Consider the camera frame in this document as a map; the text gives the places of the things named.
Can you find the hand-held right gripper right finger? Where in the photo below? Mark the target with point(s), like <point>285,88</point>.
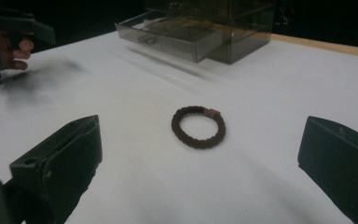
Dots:
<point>341,161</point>

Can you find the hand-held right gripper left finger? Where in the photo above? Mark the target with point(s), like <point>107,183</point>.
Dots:
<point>65,161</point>

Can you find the clear smoky plastic drawer box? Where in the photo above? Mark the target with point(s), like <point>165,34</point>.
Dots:
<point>248,28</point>

